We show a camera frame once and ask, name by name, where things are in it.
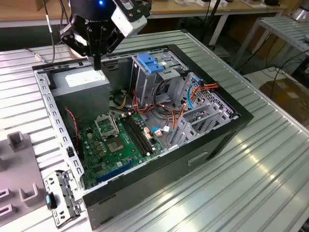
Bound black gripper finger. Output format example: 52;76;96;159
97;25;107;71
86;25;98;71

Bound metal disk bay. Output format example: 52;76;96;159
166;103;239;149

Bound blue drive cage latch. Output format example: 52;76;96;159
136;54;166;74

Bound grey power supply unit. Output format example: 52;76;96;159
49;65;112;121

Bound metal drive cage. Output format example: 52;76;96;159
130;49;189;109

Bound wooden desk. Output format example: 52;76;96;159
0;0;288;29

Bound metal socket cover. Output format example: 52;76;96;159
94;113;120;141

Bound black RAM slot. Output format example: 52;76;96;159
127;115;154;154
120;117;147;157
130;114;156;152
124;116;150;155

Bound CPU socket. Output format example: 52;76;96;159
106;137;126;154

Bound small white box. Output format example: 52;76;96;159
197;0;229;8

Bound green motherboard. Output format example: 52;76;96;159
78;112;167;190

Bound blue expansion slot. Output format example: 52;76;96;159
96;159;136;185

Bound grey parts rack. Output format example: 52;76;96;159
0;131;49;232

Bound black open PC case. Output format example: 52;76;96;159
31;43;254;231

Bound black clip with blue tab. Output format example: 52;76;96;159
45;192;58;210

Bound metal slat table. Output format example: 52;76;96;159
233;15;309;71

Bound flat brown cardboard box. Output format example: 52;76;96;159
259;77;309;126

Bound black bracketed wrist camera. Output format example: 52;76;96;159
58;23;88;58

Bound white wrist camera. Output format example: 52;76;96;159
110;0;148;39

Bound black cable with metal plug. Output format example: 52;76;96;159
24;0;56;64

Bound yellow black wire bundle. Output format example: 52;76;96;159
110;89;136;109

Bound thick black cable bundle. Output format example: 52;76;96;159
154;79;175;117

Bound red orange wire loop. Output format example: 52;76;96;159
131;89;155;115

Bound thin red fan wire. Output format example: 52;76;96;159
64;108;80;148

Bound light blue data wire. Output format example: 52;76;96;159
150;81;203;137

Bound white connector with thin wires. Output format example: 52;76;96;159
154;125;172;138

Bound orange red power wire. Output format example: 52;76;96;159
172;81;221;131

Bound metal card retention bracket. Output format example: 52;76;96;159
42;169;85;229

